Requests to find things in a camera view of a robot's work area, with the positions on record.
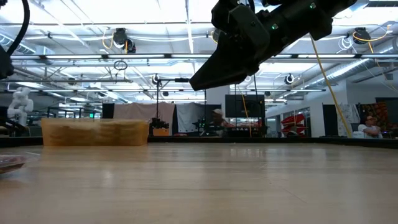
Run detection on black door panel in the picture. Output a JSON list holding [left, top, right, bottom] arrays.
[[322, 104, 339, 137]]

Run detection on translucent yellow plastic basket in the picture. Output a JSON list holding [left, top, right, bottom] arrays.
[[41, 118, 150, 146]]

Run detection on white printed cloth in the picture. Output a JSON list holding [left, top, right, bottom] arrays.
[[337, 103, 359, 135]]

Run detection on black table edge rail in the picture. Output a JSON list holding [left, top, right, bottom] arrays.
[[0, 136, 398, 149]]

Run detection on person with cap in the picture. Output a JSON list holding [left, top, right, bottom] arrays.
[[208, 108, 233, 138]]

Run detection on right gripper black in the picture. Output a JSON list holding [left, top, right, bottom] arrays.
[[189, 0, 333, 91]]

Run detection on black camera frame rig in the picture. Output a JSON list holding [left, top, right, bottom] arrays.
[[155, 77, 208, 138]]

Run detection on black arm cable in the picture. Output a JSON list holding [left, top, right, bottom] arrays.
[[6, 0, 31, 57]]

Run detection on black machine green lights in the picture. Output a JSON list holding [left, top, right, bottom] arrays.
[[192, 118, 215, 138]]

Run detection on large black screen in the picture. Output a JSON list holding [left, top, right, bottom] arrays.
[[205, 104, 223, 125]]

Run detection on red patterned fabric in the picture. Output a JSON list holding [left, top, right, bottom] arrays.
[[360, 102, 389, 133]]

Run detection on black monitor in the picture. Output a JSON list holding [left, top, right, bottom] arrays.
[[225, 94, 266, 118]]

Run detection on white humanoid robot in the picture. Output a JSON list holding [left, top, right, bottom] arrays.
[[6, 86, 34, 127]]

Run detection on red storage bins rack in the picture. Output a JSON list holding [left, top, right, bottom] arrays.
[[280, 113, 307, 135]]

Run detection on yellow hanging cable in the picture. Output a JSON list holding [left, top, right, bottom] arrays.
[[310, 37, 353, 138]]

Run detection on black cart with goods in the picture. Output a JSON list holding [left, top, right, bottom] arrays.
[[225, 121, 269, 138]]

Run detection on beige hanging cloth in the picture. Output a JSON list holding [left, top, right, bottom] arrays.
[[113, 102, 175, 128]]

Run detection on small black panel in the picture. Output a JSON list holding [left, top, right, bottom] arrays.
[[101, 103, 115, 119]]

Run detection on white building pillar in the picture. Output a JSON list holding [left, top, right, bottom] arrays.
[[205, 86, 231, 110]]

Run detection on seated person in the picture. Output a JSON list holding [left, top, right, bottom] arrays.
[[357, 115, 384, 139]]

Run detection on white hanging cloth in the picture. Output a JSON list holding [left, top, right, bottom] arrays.
[[175, 102, 206, 134]]

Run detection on red popcorn bag in plastic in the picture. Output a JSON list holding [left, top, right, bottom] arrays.
[[0, 154, 29, 174]]

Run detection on white cable coil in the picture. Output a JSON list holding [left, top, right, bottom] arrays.
[[338, 36, 354, 50]]

